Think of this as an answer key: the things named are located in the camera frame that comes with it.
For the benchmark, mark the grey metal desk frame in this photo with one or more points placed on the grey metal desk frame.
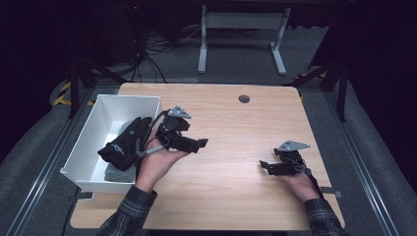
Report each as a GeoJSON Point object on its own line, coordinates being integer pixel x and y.
{"type": "Point", "coordinates": [242, 20]}

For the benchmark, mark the person's right hand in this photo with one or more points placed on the person's right hand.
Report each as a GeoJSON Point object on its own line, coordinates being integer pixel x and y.
{"type": "Point", "coordinates": [303, 188]}

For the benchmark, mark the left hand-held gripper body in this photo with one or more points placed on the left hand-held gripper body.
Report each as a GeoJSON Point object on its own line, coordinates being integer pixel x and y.
{"type": "Point", "coordinates": [173, 126]}

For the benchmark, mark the grey table bracket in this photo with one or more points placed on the grey table bracket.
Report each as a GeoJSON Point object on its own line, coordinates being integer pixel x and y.
{"type": "Point", "coordinates": [332, 192]}

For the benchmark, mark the yellow black floor tape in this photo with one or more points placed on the yellow black floor tape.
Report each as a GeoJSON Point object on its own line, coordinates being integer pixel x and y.
{"type": "Point", "coordinates": [62, 98]}

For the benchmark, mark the white plastic box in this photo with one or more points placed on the white plastic box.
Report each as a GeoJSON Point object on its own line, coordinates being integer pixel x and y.
{"type": "Point", "coordinates": [114, 108]}

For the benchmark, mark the metal floor rail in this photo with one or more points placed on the metal floor rail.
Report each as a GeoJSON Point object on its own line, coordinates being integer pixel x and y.
{"type": "Point", "coordinates": [360, 164]}
{"type": "Point", "coordinates": [49, 167]}

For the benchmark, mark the black glove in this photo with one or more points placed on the black glove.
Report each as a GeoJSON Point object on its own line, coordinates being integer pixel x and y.
{"type": "Point", "coordinates": [124, 147]}

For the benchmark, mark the person's left hand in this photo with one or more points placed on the person's left hand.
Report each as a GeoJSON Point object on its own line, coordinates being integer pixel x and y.
{"type": "Point", "coordinates": [154, 167]}

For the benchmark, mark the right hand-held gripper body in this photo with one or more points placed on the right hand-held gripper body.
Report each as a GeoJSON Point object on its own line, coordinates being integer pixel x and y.
{"type": "Point", "coordinates": [293, 160]}

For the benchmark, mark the black tripod stand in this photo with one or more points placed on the black tripod stand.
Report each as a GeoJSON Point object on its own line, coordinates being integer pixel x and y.
{"type": "Point", "coordinates": [342, 88]}
{"type": "Point", "coordinates": [74, 85]}

